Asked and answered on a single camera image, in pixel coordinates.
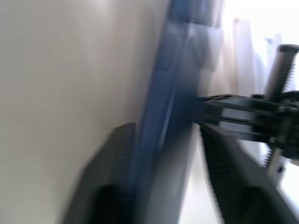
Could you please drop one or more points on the silver threaded clamp rod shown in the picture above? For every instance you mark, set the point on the silver threaded clamp rod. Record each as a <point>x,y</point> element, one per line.
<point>278,70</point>

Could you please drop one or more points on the black clamp bracket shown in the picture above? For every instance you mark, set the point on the black clamp bracket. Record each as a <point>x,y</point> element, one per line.
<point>236,116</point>

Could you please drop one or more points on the blue table edge strip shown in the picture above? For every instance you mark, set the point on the blue table edge strip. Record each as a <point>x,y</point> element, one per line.
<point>161,93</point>

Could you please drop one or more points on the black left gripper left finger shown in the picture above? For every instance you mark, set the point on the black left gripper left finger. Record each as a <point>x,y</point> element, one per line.
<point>109,177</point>

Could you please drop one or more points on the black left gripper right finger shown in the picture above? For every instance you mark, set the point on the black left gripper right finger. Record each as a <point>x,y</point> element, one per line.
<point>236,186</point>

